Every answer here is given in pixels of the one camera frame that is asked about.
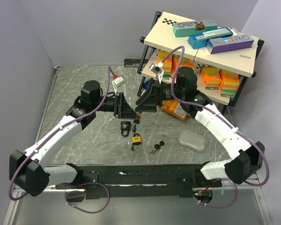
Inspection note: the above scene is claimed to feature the sponge pack far left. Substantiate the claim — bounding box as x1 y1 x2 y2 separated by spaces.
157 50 172 80

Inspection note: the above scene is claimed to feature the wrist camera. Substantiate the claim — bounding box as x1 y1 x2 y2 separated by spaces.
112 75 126 93
149 62 164 84

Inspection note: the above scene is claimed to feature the black padlock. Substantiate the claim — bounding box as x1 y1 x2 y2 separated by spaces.
120 121 131 137

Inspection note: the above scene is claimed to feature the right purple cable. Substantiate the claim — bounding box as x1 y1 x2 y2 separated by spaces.
161 46 271 209

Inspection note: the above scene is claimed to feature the purple R+O box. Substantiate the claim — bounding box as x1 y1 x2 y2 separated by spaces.
206 34 254 54

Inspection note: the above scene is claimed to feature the blue chips bag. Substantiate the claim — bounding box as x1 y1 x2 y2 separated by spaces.
142 79 155 90

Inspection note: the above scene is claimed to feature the black key bunch on table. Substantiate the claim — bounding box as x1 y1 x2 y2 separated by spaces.
150 140 169 154

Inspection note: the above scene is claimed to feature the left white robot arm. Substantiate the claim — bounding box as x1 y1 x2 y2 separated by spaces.
8 80 140 201

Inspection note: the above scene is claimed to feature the three-tier shelf rack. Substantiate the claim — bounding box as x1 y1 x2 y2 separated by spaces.
137 11 265 113

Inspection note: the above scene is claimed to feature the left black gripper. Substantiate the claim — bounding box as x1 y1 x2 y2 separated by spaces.
92 92 140 120

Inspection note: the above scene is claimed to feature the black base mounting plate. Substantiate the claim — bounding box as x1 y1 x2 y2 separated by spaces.
55 164 222 200

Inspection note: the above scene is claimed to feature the orange sponge pack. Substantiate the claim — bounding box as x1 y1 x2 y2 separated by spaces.
170 54 195 85
200 65 222 90

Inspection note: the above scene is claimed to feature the yellow padlock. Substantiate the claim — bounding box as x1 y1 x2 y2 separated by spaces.
131 133 142 151

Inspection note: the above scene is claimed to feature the blue box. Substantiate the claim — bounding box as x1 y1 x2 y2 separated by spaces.
188 27 233 49

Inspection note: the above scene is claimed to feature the black device behind shelf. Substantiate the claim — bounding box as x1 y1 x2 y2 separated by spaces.
124 58 141 68

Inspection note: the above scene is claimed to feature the teal R+O box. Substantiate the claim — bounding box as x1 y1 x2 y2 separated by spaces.
173 19 218 38

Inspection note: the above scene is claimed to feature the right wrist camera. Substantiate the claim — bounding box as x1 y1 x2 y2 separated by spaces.
149 62 164 84

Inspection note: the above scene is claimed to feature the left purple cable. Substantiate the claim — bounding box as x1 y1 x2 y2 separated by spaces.
8 66 115 201

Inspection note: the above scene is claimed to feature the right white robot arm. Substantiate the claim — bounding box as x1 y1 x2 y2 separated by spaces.
135 67 268 187

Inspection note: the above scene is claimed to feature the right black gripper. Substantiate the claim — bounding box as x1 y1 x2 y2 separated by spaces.
135 78 185 113

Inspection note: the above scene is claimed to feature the clear plastic pouch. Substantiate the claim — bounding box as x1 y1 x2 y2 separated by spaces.
178 130 208 152

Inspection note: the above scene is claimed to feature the orange Kettle chips bag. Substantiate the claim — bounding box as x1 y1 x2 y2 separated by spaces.
161 99 187 120

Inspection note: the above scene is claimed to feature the purple cable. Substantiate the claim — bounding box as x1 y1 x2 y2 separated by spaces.
161 46 271 209
8 66 115 201

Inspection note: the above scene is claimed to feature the sponge pack far right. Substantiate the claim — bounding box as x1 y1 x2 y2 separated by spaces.
219 69 240 98

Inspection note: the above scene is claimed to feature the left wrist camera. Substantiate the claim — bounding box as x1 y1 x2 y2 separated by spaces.
112 75 126 93

